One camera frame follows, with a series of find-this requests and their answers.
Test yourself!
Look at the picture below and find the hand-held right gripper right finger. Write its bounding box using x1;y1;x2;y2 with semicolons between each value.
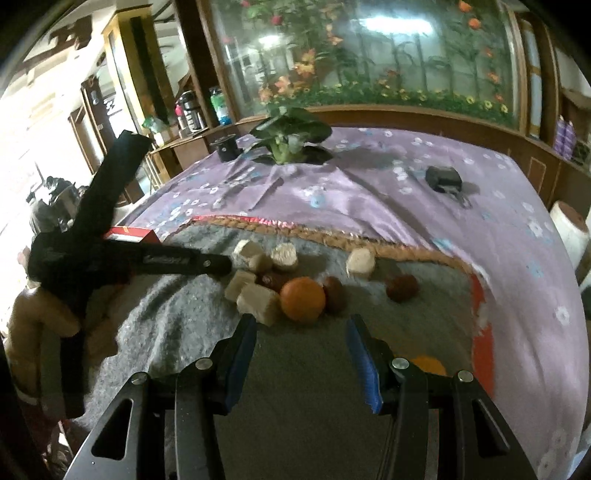
345;314;539;480

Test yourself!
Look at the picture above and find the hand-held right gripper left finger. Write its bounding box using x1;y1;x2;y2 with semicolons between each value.
62;314;259;480

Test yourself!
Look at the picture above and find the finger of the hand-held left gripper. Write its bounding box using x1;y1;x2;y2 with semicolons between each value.
105;244;233;278

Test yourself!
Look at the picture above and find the orange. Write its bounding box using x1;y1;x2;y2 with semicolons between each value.
279;276;327;324
409;354;448;377

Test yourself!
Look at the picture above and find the person's left hand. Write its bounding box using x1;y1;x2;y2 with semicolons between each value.
7;281;81;370

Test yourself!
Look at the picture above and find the metal pot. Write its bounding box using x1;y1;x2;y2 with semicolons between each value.
46;178;88;222

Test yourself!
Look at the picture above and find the red box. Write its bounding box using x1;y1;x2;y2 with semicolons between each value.
104;226;160;245

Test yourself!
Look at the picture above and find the grey blanket with orange border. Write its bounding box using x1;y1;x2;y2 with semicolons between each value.
60;215;497;480

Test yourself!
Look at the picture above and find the dark wooden door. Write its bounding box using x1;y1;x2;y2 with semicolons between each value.
69;76;121;162

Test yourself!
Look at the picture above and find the green and white plastic bag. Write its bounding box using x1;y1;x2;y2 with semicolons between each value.
141;115;171;139

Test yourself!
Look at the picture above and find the wooden side table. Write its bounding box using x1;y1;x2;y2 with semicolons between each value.
150;122;241;195

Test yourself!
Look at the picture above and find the grey metal utensil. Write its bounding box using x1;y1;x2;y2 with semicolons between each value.
215;173;252;207

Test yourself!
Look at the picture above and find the beige stone chunk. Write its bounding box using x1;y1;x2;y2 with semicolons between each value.
345;247;377;280

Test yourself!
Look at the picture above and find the metal knife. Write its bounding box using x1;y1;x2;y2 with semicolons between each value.
256;176;284;206

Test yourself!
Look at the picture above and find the black thermos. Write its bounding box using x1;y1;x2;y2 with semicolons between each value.
178;90;207;132

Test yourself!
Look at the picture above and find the wooden cabinet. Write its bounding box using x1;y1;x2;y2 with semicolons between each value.
102;11;176;134

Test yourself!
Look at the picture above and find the black round container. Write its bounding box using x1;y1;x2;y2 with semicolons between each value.
210;135;243;162

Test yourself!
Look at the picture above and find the green and blue bottle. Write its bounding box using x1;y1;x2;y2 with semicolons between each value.
209;85;232;126

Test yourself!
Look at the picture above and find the purple floral bedsheet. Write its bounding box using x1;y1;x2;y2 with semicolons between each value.
117;124;591;472

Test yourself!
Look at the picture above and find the green leafy vegetable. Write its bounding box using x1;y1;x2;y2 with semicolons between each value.
249;107;334;165

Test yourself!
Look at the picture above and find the black box device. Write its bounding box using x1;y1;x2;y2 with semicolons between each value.
425;165;463;195

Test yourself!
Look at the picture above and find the white paper roll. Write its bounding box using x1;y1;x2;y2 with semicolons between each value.
549;200;591;271

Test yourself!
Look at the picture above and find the wooden shelf unit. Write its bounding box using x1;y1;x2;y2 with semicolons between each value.
517;14;591;167

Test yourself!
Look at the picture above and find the wooden bed frame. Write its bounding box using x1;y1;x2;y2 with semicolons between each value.
235;104;591;208

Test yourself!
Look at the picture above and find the floral glass wall panel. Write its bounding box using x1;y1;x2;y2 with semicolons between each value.
205;0;527;127

